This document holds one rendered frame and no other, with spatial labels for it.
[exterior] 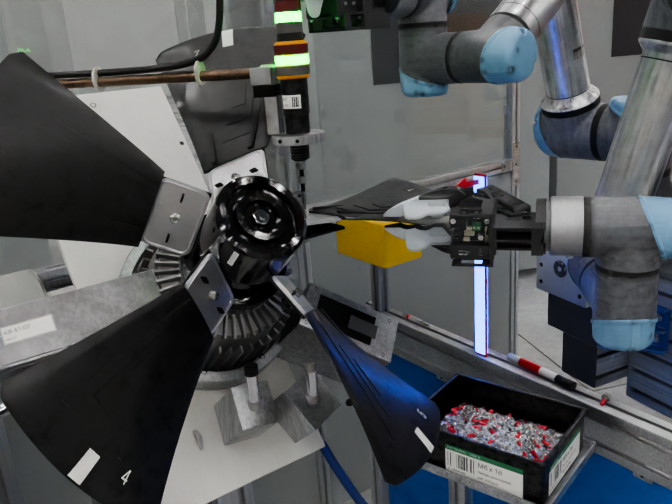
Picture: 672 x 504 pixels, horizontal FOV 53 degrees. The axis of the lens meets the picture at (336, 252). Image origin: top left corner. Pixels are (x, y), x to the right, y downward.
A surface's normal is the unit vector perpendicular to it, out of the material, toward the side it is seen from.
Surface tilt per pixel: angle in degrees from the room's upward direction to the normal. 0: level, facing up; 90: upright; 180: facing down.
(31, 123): 76
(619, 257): 90
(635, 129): 80
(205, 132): 57
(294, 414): 103
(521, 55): 90
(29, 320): 50
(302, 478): 90
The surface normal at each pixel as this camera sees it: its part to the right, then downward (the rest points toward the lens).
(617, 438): -0.81, 0.23
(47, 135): 0.22, 0.07
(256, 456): 0.40, -0.45
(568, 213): -0.28, -0.33
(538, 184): 0.25, 0.28
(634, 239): -0.29, 0.31
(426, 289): 0.59, 0.21
